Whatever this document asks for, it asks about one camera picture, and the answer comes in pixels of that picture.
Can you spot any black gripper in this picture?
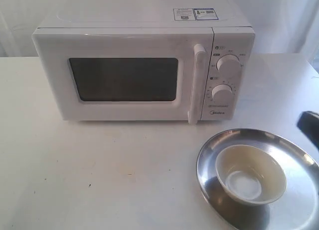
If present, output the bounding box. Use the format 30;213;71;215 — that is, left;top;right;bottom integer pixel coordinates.
297;111;319;149

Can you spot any cream ceramic bowl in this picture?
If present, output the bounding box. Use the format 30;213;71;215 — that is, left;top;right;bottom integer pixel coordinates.
215;144;287;206

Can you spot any white microwave door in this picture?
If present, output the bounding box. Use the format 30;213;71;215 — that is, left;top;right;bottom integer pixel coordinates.
32;28;214;123

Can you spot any white microwave oven body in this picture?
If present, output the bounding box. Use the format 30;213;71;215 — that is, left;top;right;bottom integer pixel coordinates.
37;0;255;121

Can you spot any round stainless steel plate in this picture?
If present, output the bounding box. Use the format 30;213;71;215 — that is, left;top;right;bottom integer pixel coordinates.
196;128;319;230

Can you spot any lower white control knob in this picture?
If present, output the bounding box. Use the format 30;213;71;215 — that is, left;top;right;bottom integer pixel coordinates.
211;84;233;104

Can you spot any white control knob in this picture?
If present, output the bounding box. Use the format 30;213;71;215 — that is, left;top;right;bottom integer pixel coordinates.
216;54;241;75
211;84;233;104

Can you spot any upper white control knob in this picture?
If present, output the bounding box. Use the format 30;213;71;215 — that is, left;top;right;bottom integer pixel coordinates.
216;54;241;75

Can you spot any blue white label sticker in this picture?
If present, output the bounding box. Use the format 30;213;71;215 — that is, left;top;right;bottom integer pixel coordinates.
173;8;219;21

